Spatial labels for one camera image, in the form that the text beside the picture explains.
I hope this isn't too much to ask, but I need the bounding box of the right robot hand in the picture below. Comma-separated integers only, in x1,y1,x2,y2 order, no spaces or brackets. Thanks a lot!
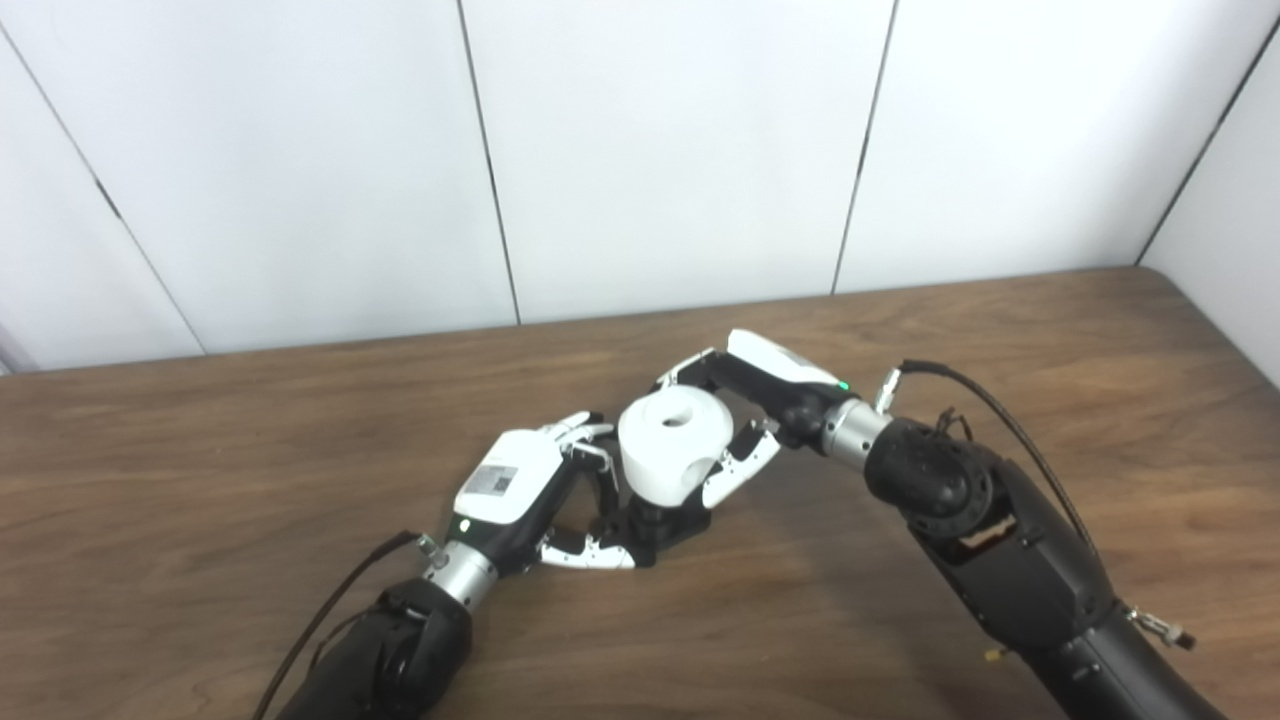
655,329,853,510

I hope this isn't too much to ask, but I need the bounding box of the round white piece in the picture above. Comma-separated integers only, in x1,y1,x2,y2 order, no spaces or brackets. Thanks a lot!
617,390,737,505

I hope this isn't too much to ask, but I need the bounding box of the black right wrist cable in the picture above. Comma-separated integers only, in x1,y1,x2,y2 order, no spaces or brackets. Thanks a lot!
874,359,1101,561

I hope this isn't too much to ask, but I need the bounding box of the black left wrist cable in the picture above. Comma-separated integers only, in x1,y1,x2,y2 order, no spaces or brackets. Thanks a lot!
250,530,449,720

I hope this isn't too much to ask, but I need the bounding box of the black flanged holder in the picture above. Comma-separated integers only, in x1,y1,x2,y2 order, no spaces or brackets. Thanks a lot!
596,496,713,570

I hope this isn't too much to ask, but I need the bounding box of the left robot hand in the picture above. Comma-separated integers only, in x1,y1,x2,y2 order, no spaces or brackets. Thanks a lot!
440,410,638,580

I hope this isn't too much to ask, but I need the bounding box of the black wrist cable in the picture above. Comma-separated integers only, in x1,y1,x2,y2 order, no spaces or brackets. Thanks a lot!
250,530,449,720
874,359,1101,561

